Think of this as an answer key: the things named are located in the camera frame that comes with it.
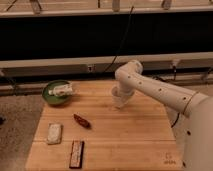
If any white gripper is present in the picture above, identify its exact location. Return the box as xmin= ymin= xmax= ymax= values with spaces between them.
xmin=115 ymin=83 xmax=135 ymax=108

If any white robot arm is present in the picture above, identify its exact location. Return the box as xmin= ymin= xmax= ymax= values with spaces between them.
xmin=112 ymin=60 xmax=213 ymax=171

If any wooden cutting board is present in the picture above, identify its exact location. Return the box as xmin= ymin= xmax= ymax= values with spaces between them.
xmin=26 ymin=81 xmax=181 ymax=171

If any dark red chili pepper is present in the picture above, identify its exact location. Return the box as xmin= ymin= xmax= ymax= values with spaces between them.
xmin=74 ymin=114 xmax=90 ymax=128

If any white tube in bowl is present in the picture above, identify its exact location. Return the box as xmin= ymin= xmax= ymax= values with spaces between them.
xmin=48 ymin=84 xmax=73 ymax=97

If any green bowl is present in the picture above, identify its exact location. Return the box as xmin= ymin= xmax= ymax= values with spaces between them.
xmin=42 ymin=80 xmax=74 ymax=106

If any white wrapped packet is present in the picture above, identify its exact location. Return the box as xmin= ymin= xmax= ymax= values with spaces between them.
xmin=47 ymin=123 xmax=62 ymax=145

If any black hanging cable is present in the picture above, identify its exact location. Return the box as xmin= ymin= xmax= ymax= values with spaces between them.
xmin=101 ymin=4 xmax=136 ymax=74

